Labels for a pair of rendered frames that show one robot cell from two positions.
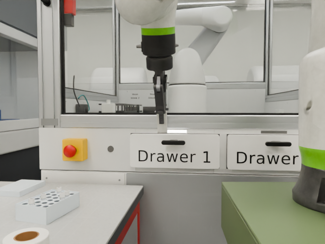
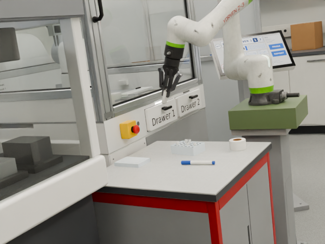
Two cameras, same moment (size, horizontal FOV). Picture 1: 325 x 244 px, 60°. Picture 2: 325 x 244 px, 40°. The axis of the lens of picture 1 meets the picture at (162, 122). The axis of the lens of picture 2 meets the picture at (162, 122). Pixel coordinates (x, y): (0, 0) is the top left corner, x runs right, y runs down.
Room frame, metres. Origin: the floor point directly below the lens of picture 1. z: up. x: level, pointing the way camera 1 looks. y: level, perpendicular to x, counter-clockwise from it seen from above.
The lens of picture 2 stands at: (-0.04, 2.03, 1.28)
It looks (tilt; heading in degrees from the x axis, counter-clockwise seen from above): 11 degrees down; 295
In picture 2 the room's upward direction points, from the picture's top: 7 degrees counter-clockwise
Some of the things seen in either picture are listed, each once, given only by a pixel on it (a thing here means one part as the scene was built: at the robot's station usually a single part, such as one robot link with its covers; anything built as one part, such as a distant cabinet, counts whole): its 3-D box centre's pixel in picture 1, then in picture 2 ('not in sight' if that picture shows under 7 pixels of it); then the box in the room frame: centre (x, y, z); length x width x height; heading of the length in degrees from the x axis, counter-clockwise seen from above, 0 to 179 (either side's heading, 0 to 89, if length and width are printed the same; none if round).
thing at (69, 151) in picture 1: (70, 150); (135, 129); (0.90, 0.30, 0.88); 0.04 x 0.03 x 0.04; 84
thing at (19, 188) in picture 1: (20, 187); (132, 161); (0.86, 0.44, 0.77); 0.13 x 0.09 x 0.02; 170
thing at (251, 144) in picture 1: (274, 152); (188, 102); (0.88, -0.35, 0.87); 0.29 x 0.02 x 0.11; 84
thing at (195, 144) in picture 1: (174, 150); (162, 114); (0.91, -0.04, 0.87); 0.29 x 0.02 x 0.11; 84
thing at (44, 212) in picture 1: (49, 205); (187, 147); (0.67, 0.27, 0.78); 0.12 x 0.08 x 0.04; 163
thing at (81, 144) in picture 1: (74, 149); (129, 129); (0.93, 0.29, 0.88); 0.07 x 0.05 x 0.07; 84
